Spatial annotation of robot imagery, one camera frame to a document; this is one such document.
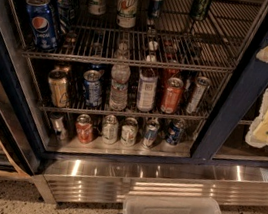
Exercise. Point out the slim silver can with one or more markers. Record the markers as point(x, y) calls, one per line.
point(201, 85)

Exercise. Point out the green soda can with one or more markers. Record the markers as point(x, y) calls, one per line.
point(199, 9)

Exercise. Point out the blue Pepsi can bottom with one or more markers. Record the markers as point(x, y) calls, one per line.
point(175, 131)

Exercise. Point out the orange soda can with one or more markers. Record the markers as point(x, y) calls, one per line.
point(172, 94)

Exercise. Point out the blue white can bottom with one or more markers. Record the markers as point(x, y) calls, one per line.
point(150, 132)

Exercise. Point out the tall white labelled can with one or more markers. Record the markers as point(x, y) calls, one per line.
point(147, 88)

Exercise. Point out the white can bottom shelf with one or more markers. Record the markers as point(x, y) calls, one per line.
point(129, 132)

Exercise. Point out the silver can bottom shelf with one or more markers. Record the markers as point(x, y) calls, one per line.
point(109, 129)

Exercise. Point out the stainless steel fridge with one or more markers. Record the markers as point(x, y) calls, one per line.
point(211, 160)

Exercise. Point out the blue can middle shelf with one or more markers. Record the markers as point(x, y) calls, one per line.
point(92, 88)

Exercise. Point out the red can bottom shelf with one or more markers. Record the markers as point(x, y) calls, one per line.
point(84, 128)

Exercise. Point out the silver can bottom left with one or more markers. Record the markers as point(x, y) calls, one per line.
point(57, 121)

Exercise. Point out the gold can middle shelf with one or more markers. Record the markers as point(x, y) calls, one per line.
point(58, 84)

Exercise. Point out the front blue Pepsi can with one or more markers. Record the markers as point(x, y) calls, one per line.
point(43, 24)

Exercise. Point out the clear water bottle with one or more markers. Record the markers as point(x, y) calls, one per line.
point(120, 75)

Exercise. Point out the middle wire shelf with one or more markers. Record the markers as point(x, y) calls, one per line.
point(77, 105)

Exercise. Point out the wire shelf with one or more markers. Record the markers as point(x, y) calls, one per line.
point(77, 105)
point(171, 40)

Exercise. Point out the top wire shelf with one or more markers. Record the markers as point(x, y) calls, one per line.
point(171, 40)

